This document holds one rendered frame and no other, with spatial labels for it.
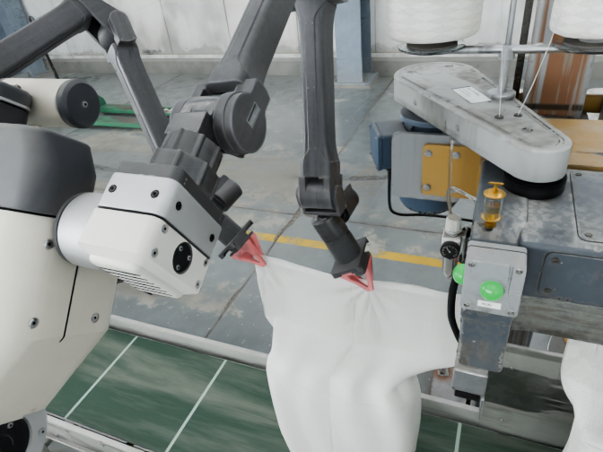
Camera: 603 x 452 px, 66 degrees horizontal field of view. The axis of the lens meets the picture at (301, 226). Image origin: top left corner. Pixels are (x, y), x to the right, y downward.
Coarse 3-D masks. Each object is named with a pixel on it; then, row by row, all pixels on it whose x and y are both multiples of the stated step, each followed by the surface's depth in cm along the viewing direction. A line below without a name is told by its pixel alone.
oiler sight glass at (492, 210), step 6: (486, 198) 64; (486, 204) 65; (492, 204) 64; (498, 204) 64; (486, 210) 65; (492, 210) 64; (498, 210) 64; (486, 216) 65; (492, 216) 65; (498, 216) 65
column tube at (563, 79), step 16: (544, 0) 88; (544, 16) 90; (544, 32) 91; (528, 64) 101; (544, 64) 94; (560, 64) 93; (576, 64) 92; (592, 64) 91; (528, 80) 97; (544, 80) 96; (560, 80) 94; (576, 80) 93; (528, 96) 98; (544, 96) 97; (560, 96) 96; (576, 96) 95; (544, 112) 99; (560, 112) 98; (576, 112) 97; (512, 336) 135; (528, 336) 133
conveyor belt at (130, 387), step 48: (96, 384) 171; (144, 384) 169; (192, 384) 167; (240, 384) 165; (96, 432) 164; (144, 432) 153; (192, 432) 151; (240, 432) 149; (432, 432) 142; (480, 432) 141
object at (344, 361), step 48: (288, 288) 111; (336, 288) 102; (384, 288) 98; (288, 336) 118; (336, 336) 111; (384, 336) 106; (432, 336) 101; (288, 384) 118; (336, 384) 111; (384, 384) 106; (288, 432) 130; (336, 432) 119; (384, 432) 113
